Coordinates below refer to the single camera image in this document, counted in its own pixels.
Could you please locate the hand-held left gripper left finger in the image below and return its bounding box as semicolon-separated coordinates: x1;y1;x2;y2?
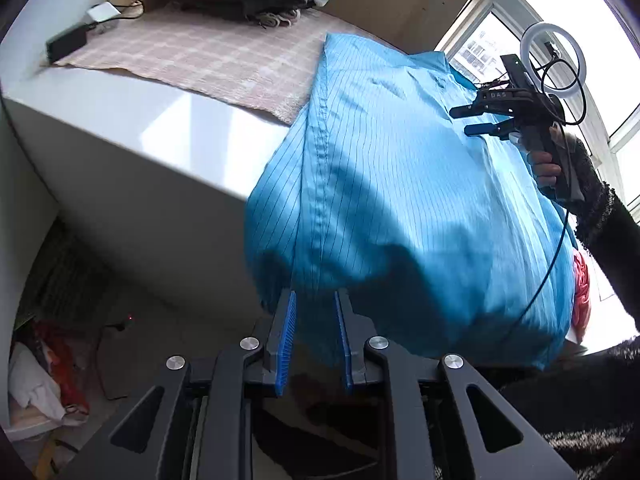
60;287;298;480

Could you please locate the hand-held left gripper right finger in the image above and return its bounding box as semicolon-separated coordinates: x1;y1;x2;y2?
334;287;576;480

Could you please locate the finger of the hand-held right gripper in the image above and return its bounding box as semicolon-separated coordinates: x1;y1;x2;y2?
449;103;490;120
464;120;517;139

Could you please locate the blue striped garment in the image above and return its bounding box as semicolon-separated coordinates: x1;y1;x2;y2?
244;32;579;367

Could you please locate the person's right forearm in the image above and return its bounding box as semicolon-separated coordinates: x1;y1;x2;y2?
560;135;640;334

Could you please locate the person's right hand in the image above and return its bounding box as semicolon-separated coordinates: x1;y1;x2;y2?
529;126;577;193

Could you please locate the light wooden cabinet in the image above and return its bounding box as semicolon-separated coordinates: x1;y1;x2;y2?
320;0;489;54

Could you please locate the pink cloth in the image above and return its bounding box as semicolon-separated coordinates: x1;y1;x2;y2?
570;250;594;344

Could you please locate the red cloth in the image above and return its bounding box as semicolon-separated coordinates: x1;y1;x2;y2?
34;320;92;417

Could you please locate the person's black fuzzy clothing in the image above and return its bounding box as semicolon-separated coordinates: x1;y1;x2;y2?
480;332;640;480

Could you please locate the white bed platform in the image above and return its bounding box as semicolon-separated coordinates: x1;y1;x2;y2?
0;0;292;322

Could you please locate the white plastic bag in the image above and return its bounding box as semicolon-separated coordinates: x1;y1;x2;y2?
7;342;69;422

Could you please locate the pink plaid blanket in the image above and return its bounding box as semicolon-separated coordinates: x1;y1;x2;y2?
52;2;401;127

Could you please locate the black power brick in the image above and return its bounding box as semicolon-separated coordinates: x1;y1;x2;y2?
46;25;89;64

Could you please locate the white power adapter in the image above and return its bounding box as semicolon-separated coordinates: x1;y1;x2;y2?
85;2;122;24

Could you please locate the white ring light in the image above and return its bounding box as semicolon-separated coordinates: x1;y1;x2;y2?
520;25;587;97

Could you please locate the black ring light cable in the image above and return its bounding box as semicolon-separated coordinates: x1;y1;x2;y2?
539;57;589;129

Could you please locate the white bay window frame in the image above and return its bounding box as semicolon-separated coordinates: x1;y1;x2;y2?
434;0;640;226

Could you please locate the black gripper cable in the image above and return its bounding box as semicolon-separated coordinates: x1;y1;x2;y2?
492;200;574;349

